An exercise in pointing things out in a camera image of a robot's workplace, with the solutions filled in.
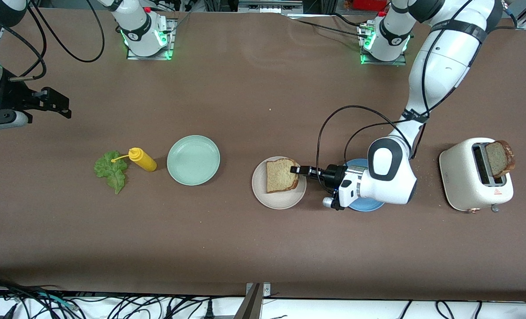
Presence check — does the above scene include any light brown bread slice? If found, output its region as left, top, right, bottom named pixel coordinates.
left=266, top=158, right=300, bottom=194

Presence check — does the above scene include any beige plate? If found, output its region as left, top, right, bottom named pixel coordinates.
left=251, top=156, right=307, bottom=210

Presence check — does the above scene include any green lettuce leaf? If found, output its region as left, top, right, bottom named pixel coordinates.
left=93, top=151, right=128, bottom=195

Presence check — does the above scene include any yellow squeeze bottle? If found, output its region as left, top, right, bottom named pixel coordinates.
left=111, top=148, right=158, bottom=172

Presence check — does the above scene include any dark crust bread slice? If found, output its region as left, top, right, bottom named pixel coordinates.
left=485, top=140, right=516, bottom=179

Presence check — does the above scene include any blue plate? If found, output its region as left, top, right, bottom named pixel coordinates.
left=345, top=158, right=385, bottom=212

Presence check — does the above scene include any mint green plate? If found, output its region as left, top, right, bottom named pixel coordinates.
left=166, top=135, right=221, bottom=186

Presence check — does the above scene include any white toaster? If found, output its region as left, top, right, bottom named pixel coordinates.
left=439, top=137, right=514, bottom=214

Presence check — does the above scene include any red box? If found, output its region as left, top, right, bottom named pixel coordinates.
left=353, top=0, right=388, bottom=12

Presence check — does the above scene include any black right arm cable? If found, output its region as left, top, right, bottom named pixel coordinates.
left=28, top=0, right=105, bottom=62
left=0, top=11, right=48, bottom=82

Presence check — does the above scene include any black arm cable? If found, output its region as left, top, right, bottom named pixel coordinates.
left=344, top=121, right=413, bottom=167
left=0, top=11, right=48, bottom=82
left=317, top=105, right=427, bottom=195
left=28, top=0, right=105, bottom=62

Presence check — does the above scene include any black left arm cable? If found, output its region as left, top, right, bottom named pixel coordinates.
left=344, top=121, right=413, bottom=167
left=317, top=105, right=427, bottom=195

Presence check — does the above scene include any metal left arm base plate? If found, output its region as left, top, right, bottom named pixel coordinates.
left=360, top=24, right=407, bottom=66

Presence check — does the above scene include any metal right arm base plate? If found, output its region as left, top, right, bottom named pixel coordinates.
left=126, top=18, right=177, bottom=61

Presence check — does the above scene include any grey metal table bracket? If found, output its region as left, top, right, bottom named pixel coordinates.
left=234, top=282, right=272, bottom=319

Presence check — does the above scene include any thin black table cable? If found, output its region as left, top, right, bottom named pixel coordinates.
left=283, top=12, right=372, bottom=39

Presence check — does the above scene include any teal floor cable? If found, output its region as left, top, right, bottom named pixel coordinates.
left=33, top=292, right=75, bottom=309

